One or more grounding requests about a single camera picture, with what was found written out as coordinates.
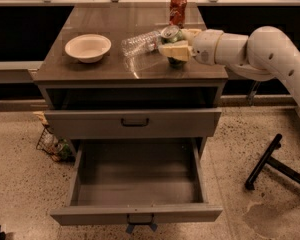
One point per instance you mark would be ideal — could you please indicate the open grey bottom drawer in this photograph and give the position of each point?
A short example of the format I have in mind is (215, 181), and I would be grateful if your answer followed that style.
(136, 182)

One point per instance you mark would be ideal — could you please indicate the black stand leg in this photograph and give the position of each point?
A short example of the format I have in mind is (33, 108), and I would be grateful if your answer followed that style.
(274, 163)

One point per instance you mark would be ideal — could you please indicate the grey drawer cabinet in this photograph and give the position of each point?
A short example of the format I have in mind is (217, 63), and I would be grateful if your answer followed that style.
(117, 82)

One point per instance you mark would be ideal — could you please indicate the clear plastic water bottle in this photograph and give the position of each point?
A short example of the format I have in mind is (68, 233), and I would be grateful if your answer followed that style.
(141, 44)

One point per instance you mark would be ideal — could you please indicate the green soda can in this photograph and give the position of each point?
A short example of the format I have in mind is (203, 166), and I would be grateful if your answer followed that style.
(171, 35)

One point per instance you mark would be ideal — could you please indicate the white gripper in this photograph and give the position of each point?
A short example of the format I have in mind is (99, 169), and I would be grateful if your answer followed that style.
(205, 47)

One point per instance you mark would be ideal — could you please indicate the wire basket with bottles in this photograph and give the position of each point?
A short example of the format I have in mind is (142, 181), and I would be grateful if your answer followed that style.
(57, 149)

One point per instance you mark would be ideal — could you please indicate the closed grey middle drawer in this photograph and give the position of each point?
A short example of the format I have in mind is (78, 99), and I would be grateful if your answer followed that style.
(132, 124)

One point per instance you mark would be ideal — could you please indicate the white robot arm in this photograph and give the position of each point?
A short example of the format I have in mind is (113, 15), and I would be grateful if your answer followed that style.
(265, 54)

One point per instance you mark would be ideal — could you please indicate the white paper bowl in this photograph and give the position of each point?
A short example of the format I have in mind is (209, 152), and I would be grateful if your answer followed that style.
(88, 48)

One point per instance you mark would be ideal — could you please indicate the red crushed soda can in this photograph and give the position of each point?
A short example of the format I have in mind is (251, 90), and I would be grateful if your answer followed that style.
(177, 12)

